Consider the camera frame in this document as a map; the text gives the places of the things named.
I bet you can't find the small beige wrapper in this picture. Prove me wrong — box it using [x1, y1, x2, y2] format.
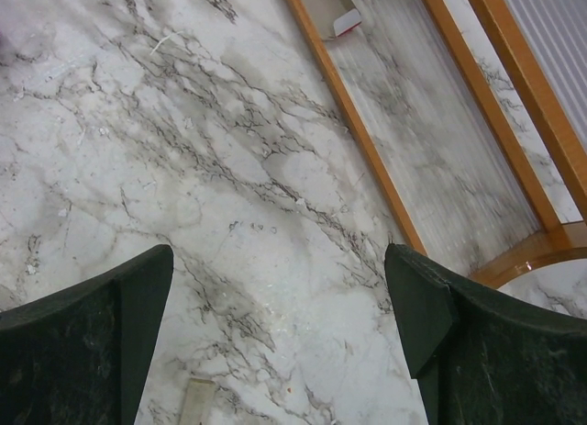
[179, 378, 216, 425]

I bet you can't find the wooden shelf rack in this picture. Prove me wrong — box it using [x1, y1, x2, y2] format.
[285, 0, 586, 287]

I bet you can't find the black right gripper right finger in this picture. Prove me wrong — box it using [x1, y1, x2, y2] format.
[384, 244, 586, 424]

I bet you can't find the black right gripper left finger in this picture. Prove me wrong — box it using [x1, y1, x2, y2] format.
[1, 244, 173, 424]

